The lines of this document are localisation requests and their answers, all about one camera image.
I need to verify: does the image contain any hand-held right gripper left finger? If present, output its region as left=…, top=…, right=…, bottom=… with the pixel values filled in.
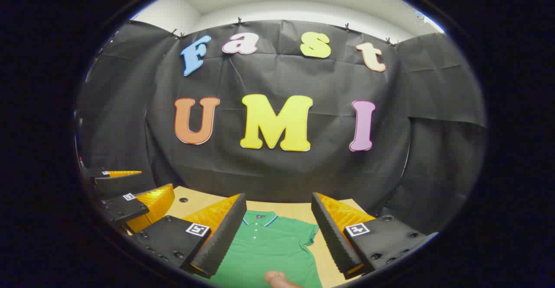
left=132, top=193, right=248, bottom=279

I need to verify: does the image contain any green T-shirt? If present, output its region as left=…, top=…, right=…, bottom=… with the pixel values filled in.
left=204, top=210, right=323, bottom=288

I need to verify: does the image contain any black backdrop cloth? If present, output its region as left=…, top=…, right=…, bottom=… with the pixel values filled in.
left=76, top=18, right=487, bottom=236

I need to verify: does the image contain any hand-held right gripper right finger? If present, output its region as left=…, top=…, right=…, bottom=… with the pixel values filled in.
left=311, top=192, right=439, bottom=280

